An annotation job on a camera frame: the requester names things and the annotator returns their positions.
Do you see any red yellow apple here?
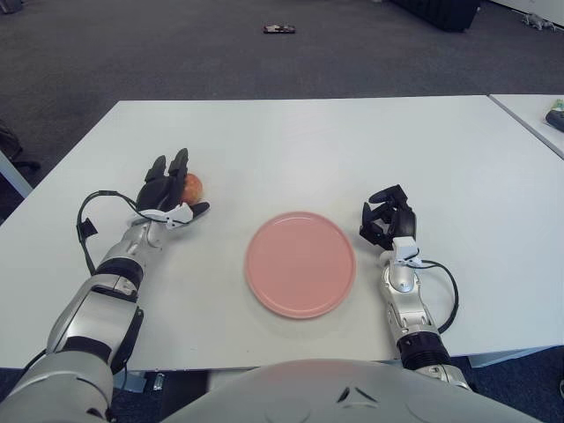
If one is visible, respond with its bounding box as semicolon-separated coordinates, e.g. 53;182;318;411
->
181;173;204;204

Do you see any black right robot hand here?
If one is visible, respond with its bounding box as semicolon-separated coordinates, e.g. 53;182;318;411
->
358;183;419;252

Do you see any pink round plate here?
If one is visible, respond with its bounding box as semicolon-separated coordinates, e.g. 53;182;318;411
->
244;211;357;321

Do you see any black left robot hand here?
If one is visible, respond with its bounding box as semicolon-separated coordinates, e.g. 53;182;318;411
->
135;148;212;219

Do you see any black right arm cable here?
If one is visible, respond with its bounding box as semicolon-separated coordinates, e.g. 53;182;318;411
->
413;259;459;334

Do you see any black office chair base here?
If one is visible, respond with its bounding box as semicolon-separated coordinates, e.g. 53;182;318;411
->
0;118;41;171

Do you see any white table frame bar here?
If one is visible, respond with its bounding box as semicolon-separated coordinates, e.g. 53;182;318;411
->
467;345;552;367
112;369;153;393

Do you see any grey robot torso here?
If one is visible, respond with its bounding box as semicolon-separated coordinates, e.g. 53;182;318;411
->
162;359;530;423

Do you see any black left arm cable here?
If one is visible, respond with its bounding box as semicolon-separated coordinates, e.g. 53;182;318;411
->
77;189;146;277

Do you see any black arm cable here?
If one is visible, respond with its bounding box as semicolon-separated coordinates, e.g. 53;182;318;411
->
413;259;459;334
77;189;146;277

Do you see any black cabinet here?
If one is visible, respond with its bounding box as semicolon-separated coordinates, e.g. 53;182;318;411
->
390;0;482;33

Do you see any grey floor clutter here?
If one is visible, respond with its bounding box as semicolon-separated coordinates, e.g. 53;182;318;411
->
521;12;557;31

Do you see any white desk leg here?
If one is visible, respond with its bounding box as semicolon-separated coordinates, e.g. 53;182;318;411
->
0;149;34;197

